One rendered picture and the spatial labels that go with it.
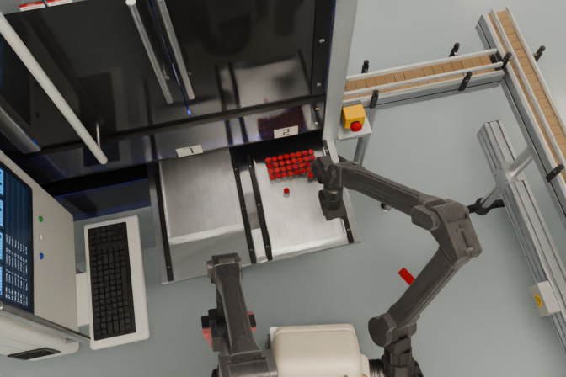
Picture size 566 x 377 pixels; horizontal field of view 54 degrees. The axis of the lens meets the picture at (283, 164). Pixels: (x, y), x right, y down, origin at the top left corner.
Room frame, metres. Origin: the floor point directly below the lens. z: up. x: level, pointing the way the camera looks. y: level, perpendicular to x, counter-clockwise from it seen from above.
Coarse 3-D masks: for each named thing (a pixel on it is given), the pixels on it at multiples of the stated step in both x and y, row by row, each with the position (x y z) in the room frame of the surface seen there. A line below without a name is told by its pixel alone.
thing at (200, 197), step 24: (168, 168) 0.85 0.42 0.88; (192, 168) 0.85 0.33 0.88; (216, 168) 0.84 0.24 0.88; (168, 192) 0.76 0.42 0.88; (192, 192) 0.75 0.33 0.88; (216, 192) 0.75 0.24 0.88; (168, 216) 0.67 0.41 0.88; (192, 216) 0.66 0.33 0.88; (216, 216) 0.66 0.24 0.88; (240, 216) 0.64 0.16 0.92
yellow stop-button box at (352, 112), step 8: (344, 104) 1.00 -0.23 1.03; (352, 104) 1.00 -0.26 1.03; (360, 104) 1.00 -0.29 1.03; (344, 112) 0.97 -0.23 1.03; (352, 112) 0.97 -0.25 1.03; (360, 112) 0.97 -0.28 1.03; (344, 120) 0.95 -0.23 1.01; (352, 120) 0.94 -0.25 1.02; (360, 120) 0.95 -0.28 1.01; (344, 128) 0.94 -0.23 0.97
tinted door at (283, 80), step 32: (192, 0) 0.88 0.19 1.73; (224, 0) 0.90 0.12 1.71; (256, 0) 0.91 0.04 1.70; (288, 0) 0.92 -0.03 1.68; (192, 32) 0.88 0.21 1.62; (224, 32) 0.89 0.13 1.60; (256, 32) 0.91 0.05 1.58; (288, 32) 0.92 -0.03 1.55; (192, 64) 0.88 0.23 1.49; (224, 64) 0.89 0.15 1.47; (256, 64) 0.90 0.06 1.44; (288, 64) 0.92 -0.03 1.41; (224, 96) 0.89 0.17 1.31; (256, 96) 0.90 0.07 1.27; (288, 96) 0.92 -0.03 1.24
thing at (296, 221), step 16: (272, 192) 0.74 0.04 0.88; (304, 192) 0.73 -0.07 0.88; (272, 208) 0.68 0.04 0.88; (288, 208) 0.68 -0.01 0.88; (304, 208) 0.67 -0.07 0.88; (320, 208) 0.67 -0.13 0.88; (272, 224) 0.62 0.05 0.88; (288, 224) 0.62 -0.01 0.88; (304, 224) 0.61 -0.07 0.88; (320, 224) 0.61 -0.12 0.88; (336, 224) 0.61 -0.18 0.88; (272, 240) 0.56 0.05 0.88; (288, 240) 0.56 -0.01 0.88; (304, 240) 0.56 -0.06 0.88; (320, 240) 0.54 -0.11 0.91
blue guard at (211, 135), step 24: (240, 120) 0.88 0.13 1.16; (264, 120) 0.90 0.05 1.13; (288, 120) 0.91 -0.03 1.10; (312, 120) 0.92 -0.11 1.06; (120, 144) 0.82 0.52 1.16; (144, 144) 0.83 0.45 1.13; (168, 144) 0.84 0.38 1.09; (192, 144) 0.86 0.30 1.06; (216, 144) 0.87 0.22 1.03; (24, 168) 0.77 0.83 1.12; (48, 168) 0.78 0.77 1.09; (72, 168) 0.79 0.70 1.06; (96, 168) 0.80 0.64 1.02
